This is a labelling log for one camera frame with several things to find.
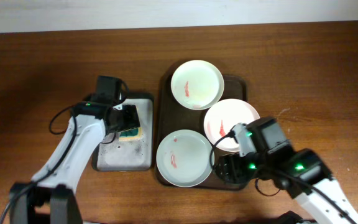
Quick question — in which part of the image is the dark brown serving tray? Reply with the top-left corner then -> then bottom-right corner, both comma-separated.
154,63 -> 249,191

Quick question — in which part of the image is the cream plate with red stain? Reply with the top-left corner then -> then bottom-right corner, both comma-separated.
170,60 -> 224,110

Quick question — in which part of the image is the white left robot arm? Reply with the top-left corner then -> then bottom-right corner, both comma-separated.
2,101 -> 140,223

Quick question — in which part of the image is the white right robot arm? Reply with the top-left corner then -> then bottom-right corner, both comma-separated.
209,149 -> 358,223

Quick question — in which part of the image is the pink plate with red stain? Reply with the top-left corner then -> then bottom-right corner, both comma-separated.
204,99 -> 260,144

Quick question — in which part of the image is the black tray with soapy water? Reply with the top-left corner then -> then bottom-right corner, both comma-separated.
91,92 -> 154,172

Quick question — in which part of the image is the green yellow sponge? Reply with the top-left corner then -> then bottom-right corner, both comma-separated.
119,127 -> 142,141

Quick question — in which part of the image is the pale green plate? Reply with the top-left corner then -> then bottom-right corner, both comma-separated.
156,129 -> 214,187

